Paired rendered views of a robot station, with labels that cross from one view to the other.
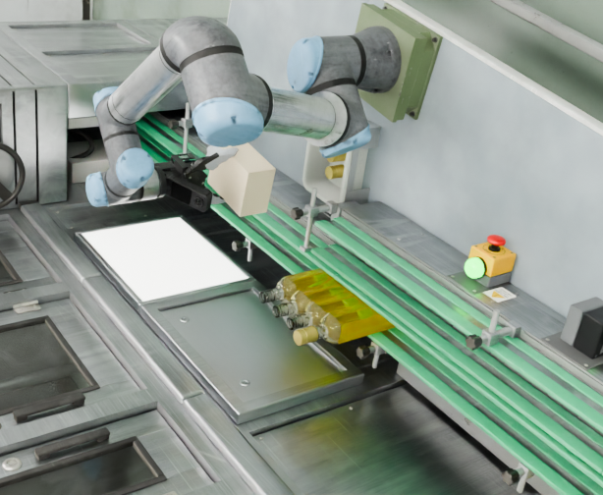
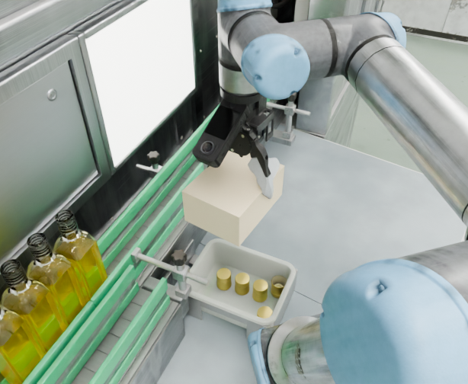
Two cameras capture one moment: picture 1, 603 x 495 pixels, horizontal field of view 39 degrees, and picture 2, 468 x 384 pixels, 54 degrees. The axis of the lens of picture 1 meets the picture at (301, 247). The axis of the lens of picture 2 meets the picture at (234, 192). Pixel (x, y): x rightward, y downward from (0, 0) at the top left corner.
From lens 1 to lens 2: 1.24 m
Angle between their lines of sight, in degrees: 11
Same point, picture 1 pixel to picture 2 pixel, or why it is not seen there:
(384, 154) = (237, 348)
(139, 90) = (427, 105)
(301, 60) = not seen: hidden behind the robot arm
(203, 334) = (24, 121)
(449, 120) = not seen: outside the picture
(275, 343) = (6, 216)
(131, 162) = (288, 62)
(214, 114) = (445, 359)
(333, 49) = not seen: hidden behind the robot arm
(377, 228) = (149, 359)
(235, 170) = (243, 193)
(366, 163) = (229, 324)
